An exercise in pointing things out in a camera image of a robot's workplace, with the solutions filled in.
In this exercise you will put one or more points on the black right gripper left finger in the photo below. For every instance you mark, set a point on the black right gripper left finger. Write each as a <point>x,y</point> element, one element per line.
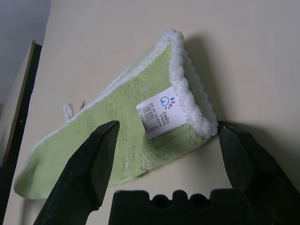
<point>82,168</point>

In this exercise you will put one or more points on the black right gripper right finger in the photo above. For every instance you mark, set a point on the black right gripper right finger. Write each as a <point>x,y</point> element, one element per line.
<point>253,164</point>

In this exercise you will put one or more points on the green towel with white trim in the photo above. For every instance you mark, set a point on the green towel with white trim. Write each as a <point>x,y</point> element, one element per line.
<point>105,122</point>

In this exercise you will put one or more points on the wooden table with black frame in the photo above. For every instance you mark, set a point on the wooden table with black frame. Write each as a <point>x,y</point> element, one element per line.
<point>22,93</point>

